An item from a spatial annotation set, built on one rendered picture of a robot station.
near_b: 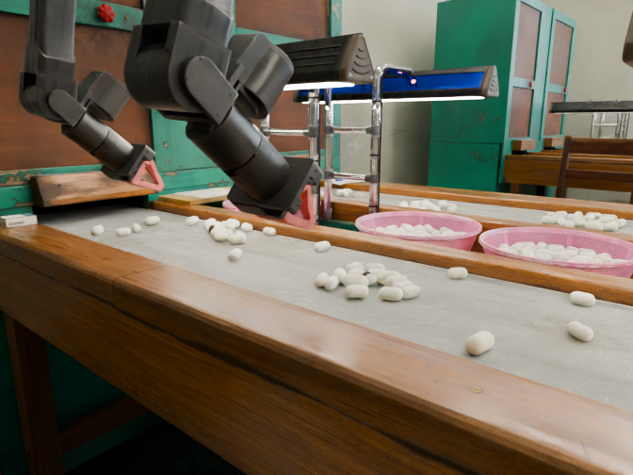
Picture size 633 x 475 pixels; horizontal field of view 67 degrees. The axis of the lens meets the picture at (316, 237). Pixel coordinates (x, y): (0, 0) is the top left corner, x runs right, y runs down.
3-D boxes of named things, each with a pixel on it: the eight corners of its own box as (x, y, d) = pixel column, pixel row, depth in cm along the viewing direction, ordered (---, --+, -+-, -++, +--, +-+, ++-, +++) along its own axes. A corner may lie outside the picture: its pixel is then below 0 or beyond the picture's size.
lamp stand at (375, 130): (377, 243, 124) (382, 60, 114) (317, 232, 137) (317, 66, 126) (413, 231, 139) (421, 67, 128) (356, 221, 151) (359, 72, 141)
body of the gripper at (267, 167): (259, 163, 59) (221, 122, 54) (323, 169, 53) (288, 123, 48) (234, 207, 57) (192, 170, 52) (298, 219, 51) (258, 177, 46)
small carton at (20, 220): (7, 228, 101) (5, 219, 100) (0, 225, 103) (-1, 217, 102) (37, 223, 105) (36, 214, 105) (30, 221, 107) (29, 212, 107)
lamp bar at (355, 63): (347, 80, 71) (347, 28, 70) (126, 95, 110) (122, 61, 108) (376, 84, 77) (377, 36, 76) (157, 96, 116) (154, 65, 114)
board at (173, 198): (189, 205, 128) (189, 201, 128) (157, 200, 137) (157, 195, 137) (276, 191, 153) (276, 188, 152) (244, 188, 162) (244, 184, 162)
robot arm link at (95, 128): (51, 129, 80) (65, 130, 77) (74, 96, 82) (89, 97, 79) (85, 154, 85) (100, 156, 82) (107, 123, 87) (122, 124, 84)
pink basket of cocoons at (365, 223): (478, 290, 90) (481, 240, 88) (340, 276, 98) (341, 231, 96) (478, 253, 114) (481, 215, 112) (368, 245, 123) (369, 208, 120)
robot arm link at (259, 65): (119, 77, 43) (177, 78, 38) (186, -13, 47) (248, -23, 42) (202, 158, 52) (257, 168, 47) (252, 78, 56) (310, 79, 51)
